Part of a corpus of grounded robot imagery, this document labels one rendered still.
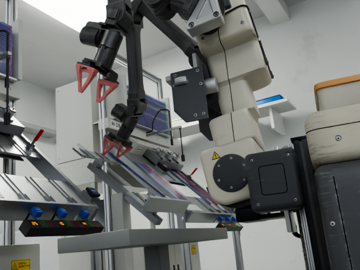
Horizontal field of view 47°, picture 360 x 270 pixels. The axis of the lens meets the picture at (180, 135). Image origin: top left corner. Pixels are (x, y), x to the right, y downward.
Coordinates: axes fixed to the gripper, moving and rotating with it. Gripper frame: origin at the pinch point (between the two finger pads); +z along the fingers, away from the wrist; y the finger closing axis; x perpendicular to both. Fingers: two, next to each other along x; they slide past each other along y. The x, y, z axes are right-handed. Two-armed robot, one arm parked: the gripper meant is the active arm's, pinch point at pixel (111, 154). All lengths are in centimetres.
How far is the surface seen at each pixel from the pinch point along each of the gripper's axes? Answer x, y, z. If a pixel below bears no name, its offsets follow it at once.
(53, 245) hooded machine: -174, -222, 197
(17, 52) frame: -66, 18, -14
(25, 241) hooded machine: -184, -189, 200
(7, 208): 22, 58, 16
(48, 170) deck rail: -9.0, 19.2, 17.1
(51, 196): 15.4, 37.0, 14.3
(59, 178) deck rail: -1.6, 19.2, 15.9
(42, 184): 6.3, 34.4, 15.2
